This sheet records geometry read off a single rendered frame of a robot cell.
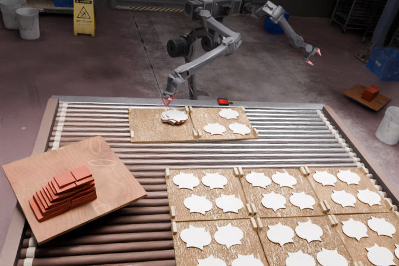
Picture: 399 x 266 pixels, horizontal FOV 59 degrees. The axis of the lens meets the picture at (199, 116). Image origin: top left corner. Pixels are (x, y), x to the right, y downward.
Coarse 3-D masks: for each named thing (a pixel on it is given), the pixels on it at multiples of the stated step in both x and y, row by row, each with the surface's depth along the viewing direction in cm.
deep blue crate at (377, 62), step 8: (376, 48) 582; (384, 48) 585; (392, 48) 587; (376, 56) 573; (384, 56) 558; (392, 56) 592; (368, 64) 592; (376, 64) 574; (384, 64) 557; (392, 64) 547; (376, 72) 574; (384, 72) 557; (392, 72) 557; (384, 80) 564; (392, 80) 567
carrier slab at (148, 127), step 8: (136, 112) 238; (144, 112) 239; (152, 112) 240; (160, 112) 242; (136, 120) 231; (144, 120) 232; (152, 120) 233; (160, 120) 234; (136, 128) 224; (144, 128) 225; (152, 128) 226; (160, 128) 227; (168, 128) 228; (176, 128) 230; (184, 128) 231; (192, 128) 232; (136, 136) 217; (144, 136) 219; (152, 136) 220; (160, 136) 221; (168, 136) 222; (176, 136) 223; (184, 136) 224; (192, 136) 226
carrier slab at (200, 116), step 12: (192, 108) 252; (204, 108) 254; (216, 108) 256; (228, 108) 258; (192, 120) 240; (204, 120) 242; (216, 120) 244; (228, 120) 246; (240, 120) 248; (204, 132) 230; (228, 132) 234; (252, 132) 238
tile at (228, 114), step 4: (220, 112) 250; (224, 112) 251; (228, 112) 252; (232, 112) 253; (236, 112) 253; (220, 116) 248; (224, 116) 247; (228, 116) 248; (232, 116) 248; (236, 116) 249
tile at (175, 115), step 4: (168, 112) 233; (172, 112) 234; (176, 112) 235; (180, 112) 235; (184, 112) 236; (168, 116) 230; (172, 116) 230; (176, 116) 231; (180, 116) 231; (184, 116) 232; (172, 120) 229; (176, 120) 228; (180, 120) 229; (184, 120) 229
